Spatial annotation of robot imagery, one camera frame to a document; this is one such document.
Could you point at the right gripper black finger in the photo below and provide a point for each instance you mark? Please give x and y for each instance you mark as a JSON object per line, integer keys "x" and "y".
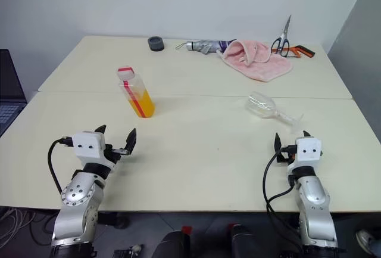
{"x": 278, "y": 144}
{"x": 306, "y": 135}

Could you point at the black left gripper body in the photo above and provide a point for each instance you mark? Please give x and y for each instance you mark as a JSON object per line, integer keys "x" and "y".
{"x": 110, "y": 156}

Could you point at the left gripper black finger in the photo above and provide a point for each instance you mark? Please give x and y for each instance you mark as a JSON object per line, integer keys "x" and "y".
{"x": 131, "y": 141}
{"x": 101, "y": 129}

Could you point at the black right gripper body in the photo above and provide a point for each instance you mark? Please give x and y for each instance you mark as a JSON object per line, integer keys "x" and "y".
{"x": 286, "y": 154}

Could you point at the clear plastic bottle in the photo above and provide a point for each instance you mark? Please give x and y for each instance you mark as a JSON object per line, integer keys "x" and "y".
{"x": 143, "y": 103}

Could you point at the clear plastic bottle upside-down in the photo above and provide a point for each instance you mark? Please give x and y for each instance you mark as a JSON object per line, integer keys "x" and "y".
{"x": 260, "y": 104}

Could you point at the clear bottle cap red tape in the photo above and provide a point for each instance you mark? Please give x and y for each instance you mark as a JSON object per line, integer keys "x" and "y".
{"x": 125, "y": 73}

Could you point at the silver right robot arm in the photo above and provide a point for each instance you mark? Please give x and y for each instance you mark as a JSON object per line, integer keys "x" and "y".
{"x": 315, "y": 204}

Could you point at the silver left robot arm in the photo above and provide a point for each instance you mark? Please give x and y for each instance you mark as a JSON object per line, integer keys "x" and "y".
{"x": 78, "y": 194}

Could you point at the pink towel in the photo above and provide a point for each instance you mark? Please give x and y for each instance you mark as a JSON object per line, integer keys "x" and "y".
{"x": 259, "y": 64}

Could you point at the orange black hand saw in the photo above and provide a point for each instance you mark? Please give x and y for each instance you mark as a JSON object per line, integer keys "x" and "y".
{"x": 305, "y": 51}

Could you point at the dark laptop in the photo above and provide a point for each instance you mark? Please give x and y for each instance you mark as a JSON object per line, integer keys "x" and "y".
{"x": 9, "y": 91}

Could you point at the white sneaker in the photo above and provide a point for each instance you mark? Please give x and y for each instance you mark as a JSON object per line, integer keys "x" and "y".
{"x": 363, "y": 238}

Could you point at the folded silver purple umbrella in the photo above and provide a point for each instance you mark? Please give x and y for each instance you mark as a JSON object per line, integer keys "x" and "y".
{"x": 202, "y": 46}

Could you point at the blue jeans leg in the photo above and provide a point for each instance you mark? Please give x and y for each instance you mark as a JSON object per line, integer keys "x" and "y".
{"x": 376, "y": 244}

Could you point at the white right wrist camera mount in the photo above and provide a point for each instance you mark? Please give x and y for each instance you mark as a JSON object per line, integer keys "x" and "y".
{"x": 308, "y": 149}

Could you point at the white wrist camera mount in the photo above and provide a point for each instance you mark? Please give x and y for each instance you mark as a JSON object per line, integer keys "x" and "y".
{"x": 87, "y": 144}
{"x": 308, "y": 149}

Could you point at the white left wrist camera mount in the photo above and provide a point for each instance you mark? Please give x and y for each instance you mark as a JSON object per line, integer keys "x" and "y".
{"x": 87, "y": 144}

